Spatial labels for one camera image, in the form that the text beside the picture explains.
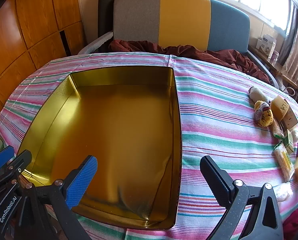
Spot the yellow green snack packet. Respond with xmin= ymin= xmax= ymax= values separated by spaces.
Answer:
xmin=274 ymin=144 xmax=295 ymax=182

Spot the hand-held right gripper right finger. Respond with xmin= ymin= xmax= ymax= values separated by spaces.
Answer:
xmin=200 ymin=155 xmax=284 ymax=240

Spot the wooden wardrobe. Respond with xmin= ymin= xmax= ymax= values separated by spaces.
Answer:
xmin=0 ymin=0 xmax=85 ymax=143

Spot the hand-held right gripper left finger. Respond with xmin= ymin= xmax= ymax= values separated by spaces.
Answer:
xmin=20 ymin=155 xmax=98 ymax=240

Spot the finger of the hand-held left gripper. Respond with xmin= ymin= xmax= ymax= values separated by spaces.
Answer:
xmin=0 ymin=146 xmax=15 ymax=172
xmin=0 ymin=149 xmax=32 ymax=188

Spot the green white carton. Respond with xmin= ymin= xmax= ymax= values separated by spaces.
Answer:
xmin=280 ymin=129 xmax=295 ymax=154

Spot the clear plastic bag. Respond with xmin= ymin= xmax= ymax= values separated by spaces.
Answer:
xmin=274 ymin=181 xmax=293 ymax=203

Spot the grey yellow blue headboard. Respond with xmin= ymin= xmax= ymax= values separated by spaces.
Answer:
xmin=113 ymin=0 xmax=251 ymax=55

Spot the labelled yellow sponge block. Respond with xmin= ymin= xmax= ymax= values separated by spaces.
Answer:
xmin=270 ymin=95 xmax=289 ymax=120

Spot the small cardboard box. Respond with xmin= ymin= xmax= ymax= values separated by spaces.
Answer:
xmin=281 ymin=102 xmax=298 ymax=130

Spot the white printed box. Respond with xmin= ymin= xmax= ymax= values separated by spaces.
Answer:
xmin=256 ymin=34 xmax=277 ymax=58

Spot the wooden side table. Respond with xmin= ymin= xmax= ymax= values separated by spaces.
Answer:
xmin=249 ymin=44 xmax=298 ymax=100

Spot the white cable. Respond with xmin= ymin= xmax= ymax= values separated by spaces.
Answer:
xmin=281 ymin=86 xmax=298 ymax=95

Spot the dark red blanket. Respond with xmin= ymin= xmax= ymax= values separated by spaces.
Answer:
xmin=108 ymin=39 xmax=271 ymax=84

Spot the yellow sock roll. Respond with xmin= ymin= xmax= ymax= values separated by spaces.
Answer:
xmin=254 ymin=100 xmax=274 ymax=127

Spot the black rolled mat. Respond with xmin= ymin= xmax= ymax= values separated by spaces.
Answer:
xmin=98 ymin=0 xmax=117 ymax=46

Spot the grey oval stone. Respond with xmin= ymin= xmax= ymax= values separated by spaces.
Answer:
xmin=248 ymin=86 xmax=267 ymax=103

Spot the gold metal tin box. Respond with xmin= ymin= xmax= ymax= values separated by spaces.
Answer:
xmin=16 ymin=66 xmax=182 ymax=230

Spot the person's magenta clothing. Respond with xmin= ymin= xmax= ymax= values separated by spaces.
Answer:
xmin=281 ymin=200 xmax=298 ymax=240

